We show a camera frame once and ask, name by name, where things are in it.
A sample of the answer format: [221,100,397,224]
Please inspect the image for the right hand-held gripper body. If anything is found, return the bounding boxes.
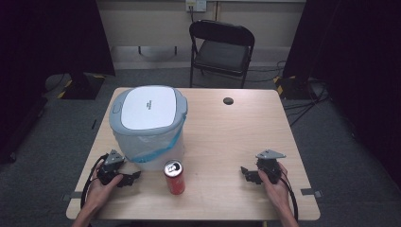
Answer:
[255,149,287,185]

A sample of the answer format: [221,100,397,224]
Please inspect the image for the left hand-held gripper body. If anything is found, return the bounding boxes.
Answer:
[96,149,126,185]

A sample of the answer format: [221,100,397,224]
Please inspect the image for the red drink can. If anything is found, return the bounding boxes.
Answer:
[163,159,186,196]

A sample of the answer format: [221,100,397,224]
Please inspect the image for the white grey lidded trash can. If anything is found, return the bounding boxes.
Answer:
[108,84,189,171]

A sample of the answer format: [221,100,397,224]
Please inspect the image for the person's left hand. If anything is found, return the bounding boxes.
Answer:
[82,166,124,214]

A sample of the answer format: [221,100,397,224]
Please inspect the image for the person's right hand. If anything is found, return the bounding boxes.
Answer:
[257,163,290,212]

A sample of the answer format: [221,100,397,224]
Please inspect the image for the grey tape strip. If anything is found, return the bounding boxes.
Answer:
[300,187,323,199]
[61,191,83,202]

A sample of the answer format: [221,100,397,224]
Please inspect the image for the black stand base striped tape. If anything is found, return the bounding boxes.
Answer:
[57,71,106,101]
[273,75,318,101]

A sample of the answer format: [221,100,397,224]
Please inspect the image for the grey round floor plate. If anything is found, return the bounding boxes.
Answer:
[44,73,74,93]

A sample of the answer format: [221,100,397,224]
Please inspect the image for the black folding chair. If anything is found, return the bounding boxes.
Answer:
[188,19,255,89]

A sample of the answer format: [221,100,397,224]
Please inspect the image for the dark curtain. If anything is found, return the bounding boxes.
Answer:
[0,0,116,165]
[282,0,401,190]

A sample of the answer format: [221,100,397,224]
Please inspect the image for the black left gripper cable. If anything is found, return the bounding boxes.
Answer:
[79,153,109,210]

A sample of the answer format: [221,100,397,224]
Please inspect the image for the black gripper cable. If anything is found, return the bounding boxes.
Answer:
[79,153,109,210]
[278,175,300,221]

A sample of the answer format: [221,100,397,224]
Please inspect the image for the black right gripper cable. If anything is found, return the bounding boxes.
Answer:
[278,175,300,221]

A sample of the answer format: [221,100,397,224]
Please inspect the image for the black floor cables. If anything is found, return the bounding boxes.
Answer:
[283,79,330,128]

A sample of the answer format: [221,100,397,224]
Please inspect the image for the white wall outlet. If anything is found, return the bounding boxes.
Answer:
[184,0,208,13]

